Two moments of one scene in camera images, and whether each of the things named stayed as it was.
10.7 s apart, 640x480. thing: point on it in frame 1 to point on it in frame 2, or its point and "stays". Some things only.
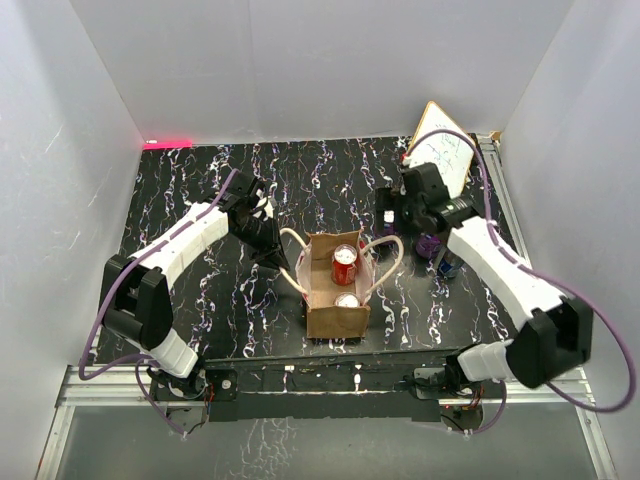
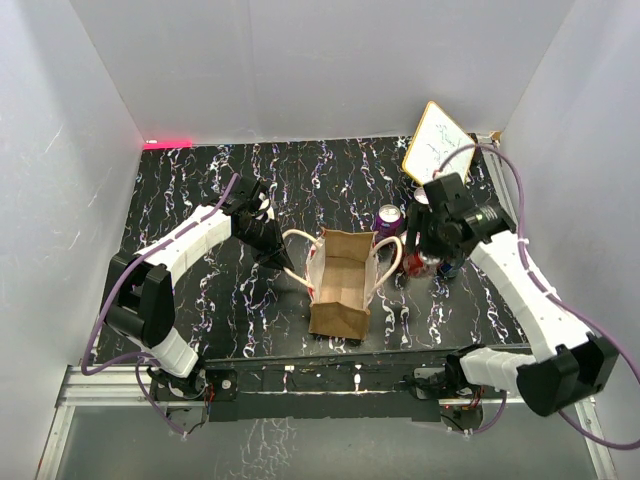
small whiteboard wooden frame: (451, 154) stays
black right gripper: (386, 201) to (421, 216)
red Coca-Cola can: (347, 300) to (417, 264)
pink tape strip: (167, 145) stays
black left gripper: (270, 253) stays
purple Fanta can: (449, 267) stays
